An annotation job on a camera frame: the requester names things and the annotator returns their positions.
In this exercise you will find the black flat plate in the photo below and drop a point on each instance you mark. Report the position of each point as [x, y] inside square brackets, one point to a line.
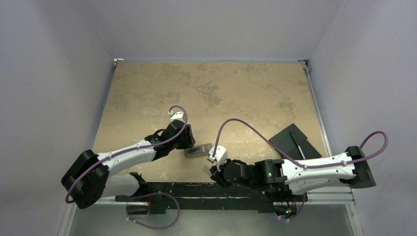
[294, 143]

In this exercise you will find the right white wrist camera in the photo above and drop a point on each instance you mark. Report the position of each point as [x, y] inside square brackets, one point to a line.
[218, 155]

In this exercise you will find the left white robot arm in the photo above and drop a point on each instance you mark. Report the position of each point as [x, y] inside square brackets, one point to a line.
[92, 176]

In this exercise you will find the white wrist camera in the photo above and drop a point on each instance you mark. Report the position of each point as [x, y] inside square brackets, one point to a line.
[218, 155]
[177, 116]

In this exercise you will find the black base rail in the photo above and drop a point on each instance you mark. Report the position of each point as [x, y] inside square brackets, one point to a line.
[158, 197]

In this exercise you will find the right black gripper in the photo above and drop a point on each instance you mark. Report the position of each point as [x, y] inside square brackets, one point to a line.
[216, 174]

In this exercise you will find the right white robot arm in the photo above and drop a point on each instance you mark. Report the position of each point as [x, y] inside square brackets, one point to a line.
[281, 176]

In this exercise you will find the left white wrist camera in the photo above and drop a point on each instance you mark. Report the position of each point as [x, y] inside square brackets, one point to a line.
[177, 116]

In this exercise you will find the grey battery cover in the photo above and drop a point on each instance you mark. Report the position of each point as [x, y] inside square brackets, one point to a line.
[207, 170]

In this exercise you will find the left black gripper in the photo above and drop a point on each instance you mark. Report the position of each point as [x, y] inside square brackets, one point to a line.
[189, 140]

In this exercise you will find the white remote control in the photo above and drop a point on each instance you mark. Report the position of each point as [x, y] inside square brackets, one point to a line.
[205, 148]

